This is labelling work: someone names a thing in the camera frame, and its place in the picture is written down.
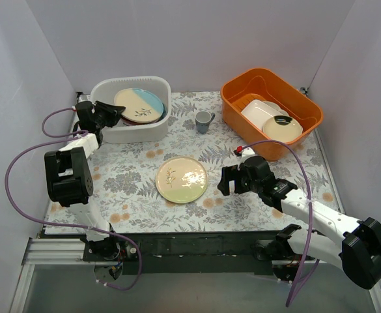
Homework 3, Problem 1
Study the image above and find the red-brown plastic plate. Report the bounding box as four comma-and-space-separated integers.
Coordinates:
120, 117, 154, 126

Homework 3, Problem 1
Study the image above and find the cream and blue plate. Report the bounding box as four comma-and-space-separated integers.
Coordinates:
114, 88, 164, 124

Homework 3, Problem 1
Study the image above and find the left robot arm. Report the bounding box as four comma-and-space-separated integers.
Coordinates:
44, 100, 126, 261

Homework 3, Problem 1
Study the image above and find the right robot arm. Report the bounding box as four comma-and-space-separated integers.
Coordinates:
218, 155, 381, 290

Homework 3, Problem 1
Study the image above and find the white plastic bin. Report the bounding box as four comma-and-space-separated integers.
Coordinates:
90, 76, 172, 143

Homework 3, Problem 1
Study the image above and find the white round plate in bin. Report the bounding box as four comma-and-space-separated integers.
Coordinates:
263, 100, 289, 116

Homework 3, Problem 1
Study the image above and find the orange plastic bin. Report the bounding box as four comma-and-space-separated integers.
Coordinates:
221, 68, 324, 149

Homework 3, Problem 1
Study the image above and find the grey ceramic mug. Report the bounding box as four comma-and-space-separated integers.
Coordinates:
195, 111, 216, 134

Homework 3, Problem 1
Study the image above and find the floral table mat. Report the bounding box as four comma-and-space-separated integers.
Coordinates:
43, 91, 345, 235

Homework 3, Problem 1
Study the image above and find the cream round plate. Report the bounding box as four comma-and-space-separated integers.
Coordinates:
262, 115, 303, 143

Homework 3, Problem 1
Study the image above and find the white rectangular dish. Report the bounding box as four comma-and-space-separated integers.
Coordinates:
241, 99, 281, 130

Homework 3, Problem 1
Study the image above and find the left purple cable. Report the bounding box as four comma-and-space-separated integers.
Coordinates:
4, 107, 143, 291

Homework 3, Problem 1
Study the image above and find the purple cable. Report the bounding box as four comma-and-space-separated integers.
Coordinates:
242, 140, 320, 308
4, 107, 143, 291

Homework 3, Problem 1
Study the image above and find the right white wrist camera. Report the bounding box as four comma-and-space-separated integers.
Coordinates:
234, 146, 256, 163

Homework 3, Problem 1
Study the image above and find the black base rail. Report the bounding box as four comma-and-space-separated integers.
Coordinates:
83, 224, 301, 275

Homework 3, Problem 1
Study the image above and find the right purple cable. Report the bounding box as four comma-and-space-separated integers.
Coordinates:
242, 140, 320, 308

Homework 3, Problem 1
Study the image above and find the aluminium frame profile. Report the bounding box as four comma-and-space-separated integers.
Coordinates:
9, 237, 87, 313

